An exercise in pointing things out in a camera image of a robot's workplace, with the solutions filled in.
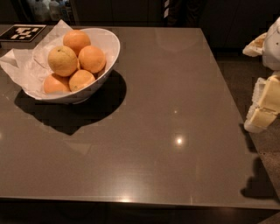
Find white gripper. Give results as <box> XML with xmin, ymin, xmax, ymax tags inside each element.
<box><xmin>242</xmin><ymin>17</ymin><xmax>280</xmax><ymax>133</ymax></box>

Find pale yellowish orange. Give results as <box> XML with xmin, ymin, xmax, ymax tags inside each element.
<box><xmin>47</xmin><ymin>45</ymin><xmax>78</xmax><ymax>77</ymax></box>

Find white bowl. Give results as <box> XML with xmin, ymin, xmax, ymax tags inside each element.
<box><xmin>21</xmin><ymin>28</ymin><xmax>120</xmax><ymax>104</ymax></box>

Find right middle orange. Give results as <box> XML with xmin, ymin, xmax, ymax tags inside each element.
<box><xmin>78</xmin><ymin>45</ymin><xmax>106</xmax><ymax>74</ymax></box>

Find front centre orange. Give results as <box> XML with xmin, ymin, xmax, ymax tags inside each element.
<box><xmin>69</xmin><ymin>69</ymin><xmax>95</xmax><ymax>92</ymax></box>

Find top back orange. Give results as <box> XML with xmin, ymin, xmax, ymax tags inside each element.
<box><xmin>63</xmin><ymin>30</ymin><xmax>91</xmax><ymax>55</ymax></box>

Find front left orange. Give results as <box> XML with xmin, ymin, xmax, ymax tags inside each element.
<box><xmin>44</xmin><ymin>73</ymin><xmax>70</xmax><ymax>94</ymax></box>

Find bottles in dark background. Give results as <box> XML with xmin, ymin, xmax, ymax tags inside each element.
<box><xmin>27</xmin><ymin>0</ymin><xmax>74</xmax><ymax>22</ymax></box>

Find white crumpled paper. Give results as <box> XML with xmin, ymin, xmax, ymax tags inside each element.
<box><xmin>0</xmin><ymin>20</ymin><xmax>72</xmax><ymax>100</ymax></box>

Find black white fiducial marker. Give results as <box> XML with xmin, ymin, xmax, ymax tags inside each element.
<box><xmin>0</xmin><ymin>24</ymin><xmax>46</xmax><ymax>43</ymax></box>

